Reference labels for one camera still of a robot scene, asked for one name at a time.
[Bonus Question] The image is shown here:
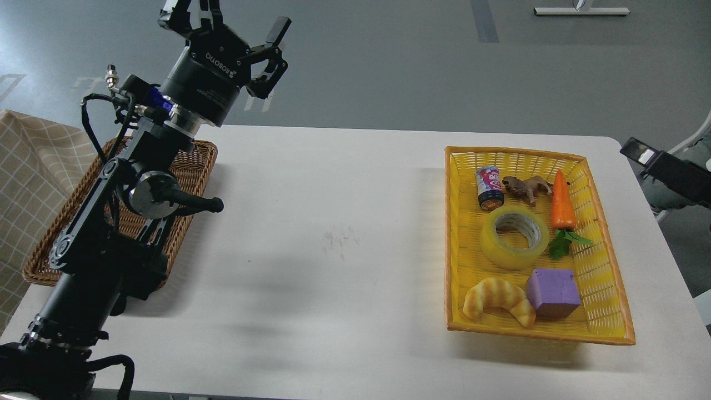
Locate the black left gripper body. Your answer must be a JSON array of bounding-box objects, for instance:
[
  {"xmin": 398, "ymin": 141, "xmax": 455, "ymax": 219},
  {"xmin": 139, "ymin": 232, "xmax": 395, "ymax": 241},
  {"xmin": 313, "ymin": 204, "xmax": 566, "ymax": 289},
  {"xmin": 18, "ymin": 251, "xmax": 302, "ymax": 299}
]
[{"xmin": 162, "ymin": 28, "xmax": 252, "ymax": 126}]

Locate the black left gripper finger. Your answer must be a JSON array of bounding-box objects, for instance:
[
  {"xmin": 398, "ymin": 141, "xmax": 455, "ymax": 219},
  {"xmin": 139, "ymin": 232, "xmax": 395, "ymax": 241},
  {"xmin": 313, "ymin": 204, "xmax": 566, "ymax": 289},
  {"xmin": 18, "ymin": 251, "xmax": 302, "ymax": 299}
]
[
  {"xmin": 237, "ymin": 16, "xmax": 292, "ymax": 101},
  {"xmin": 158, "ymin": 1, "xmax": 224, "ymax": 39}
]

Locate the yellow tape roll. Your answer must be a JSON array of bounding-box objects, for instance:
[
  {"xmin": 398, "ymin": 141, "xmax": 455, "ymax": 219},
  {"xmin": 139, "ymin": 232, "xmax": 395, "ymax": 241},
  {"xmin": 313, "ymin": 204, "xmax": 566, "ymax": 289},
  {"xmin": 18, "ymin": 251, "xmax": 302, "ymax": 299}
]
[{"xmin": 478, "ymin": 205, "xmax": 549, "ymax": 271}]

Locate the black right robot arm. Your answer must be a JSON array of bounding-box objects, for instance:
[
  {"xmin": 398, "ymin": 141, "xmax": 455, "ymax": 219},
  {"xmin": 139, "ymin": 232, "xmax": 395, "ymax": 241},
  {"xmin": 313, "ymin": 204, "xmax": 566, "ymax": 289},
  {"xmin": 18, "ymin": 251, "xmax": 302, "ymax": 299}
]
[{"xmin": 620, "ymin": 138, "xmax": 710, "ymax": 212}]

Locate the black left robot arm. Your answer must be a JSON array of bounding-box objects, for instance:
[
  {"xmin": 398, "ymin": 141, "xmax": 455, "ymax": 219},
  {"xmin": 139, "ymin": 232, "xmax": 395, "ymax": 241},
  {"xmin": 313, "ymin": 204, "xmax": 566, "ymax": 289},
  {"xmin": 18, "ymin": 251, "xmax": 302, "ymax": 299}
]
[{"xmin": 2, "ymin": 1, "xmax": 292, "ymax": 399}]

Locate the beige checkered cloth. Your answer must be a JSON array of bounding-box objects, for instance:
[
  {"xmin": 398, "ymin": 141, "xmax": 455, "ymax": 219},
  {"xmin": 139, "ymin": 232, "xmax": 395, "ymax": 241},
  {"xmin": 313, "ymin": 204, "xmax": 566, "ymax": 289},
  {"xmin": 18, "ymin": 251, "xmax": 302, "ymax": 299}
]
[{"xmin": 1, "ymin": 109, "xmax": 96, "ymax": 329}]

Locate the small soda can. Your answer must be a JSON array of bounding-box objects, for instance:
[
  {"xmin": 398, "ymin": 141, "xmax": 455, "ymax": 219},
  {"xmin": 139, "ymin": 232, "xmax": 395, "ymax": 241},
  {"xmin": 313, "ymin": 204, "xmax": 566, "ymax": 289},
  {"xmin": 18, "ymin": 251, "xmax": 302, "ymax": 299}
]
[{"xmin": 475, "ymin": 165, "xmax": 505, "ymax": 212}]

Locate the brown toy lion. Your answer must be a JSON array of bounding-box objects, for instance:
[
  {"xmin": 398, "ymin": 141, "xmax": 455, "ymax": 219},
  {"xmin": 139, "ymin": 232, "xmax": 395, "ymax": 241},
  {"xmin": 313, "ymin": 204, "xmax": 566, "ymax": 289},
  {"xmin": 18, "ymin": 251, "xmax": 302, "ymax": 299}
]
[{"xmin": 501, "ymin": 176, "xmax": 554, "ymax": 207}]

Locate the toy croissant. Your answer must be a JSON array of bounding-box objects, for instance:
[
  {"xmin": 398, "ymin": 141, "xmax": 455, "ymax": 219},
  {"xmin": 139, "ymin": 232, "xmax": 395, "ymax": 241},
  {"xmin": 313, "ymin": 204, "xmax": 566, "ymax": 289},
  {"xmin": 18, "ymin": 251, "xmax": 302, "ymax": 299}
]
[{"xmin": 463, "ymin": 277, "xmax": 537, "ymax": 328}]

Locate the yellow plastic basket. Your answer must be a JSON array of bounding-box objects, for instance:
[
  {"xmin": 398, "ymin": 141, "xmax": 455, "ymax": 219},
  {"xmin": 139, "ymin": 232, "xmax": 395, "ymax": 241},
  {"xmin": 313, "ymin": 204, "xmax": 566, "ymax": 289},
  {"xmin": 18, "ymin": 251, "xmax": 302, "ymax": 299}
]
[{"xmin": 445, "ymin": 146, "xmax": 637, "ymax": 345}]

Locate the white stand base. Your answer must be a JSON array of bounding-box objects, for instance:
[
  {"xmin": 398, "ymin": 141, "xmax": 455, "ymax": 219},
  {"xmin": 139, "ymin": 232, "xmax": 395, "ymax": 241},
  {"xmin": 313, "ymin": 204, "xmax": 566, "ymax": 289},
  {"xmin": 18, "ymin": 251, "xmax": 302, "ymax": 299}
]
[{"xmin": 533, "ymin": 1, "xmax": 630, "ymax": 16}]

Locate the orange toy carrot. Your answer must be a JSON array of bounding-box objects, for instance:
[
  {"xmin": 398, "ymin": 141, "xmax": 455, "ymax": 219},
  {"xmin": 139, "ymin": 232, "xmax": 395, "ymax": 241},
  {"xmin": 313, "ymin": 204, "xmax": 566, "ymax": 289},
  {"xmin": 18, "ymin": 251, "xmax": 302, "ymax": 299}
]
[{"xmin": 549, "ymin": 170, "xmax": 593, "ymax": 260}]

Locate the purple foam block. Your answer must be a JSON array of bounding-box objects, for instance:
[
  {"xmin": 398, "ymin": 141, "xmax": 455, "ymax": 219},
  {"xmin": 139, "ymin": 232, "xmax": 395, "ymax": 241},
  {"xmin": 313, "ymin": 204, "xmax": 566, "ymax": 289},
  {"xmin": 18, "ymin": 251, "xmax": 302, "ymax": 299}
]
[{"xmin": 527, "ymin": 268, "xmax": 582, "ymax": 318}]

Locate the white chair frame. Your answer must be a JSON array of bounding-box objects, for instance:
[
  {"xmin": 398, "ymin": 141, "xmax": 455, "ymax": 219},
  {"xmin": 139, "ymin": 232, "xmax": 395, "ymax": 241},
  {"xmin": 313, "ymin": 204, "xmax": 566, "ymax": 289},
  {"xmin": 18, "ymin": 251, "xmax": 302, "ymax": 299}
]
[{"xmin": 653, "ymin": 112, "xmax": 710, "ymax": 223}]

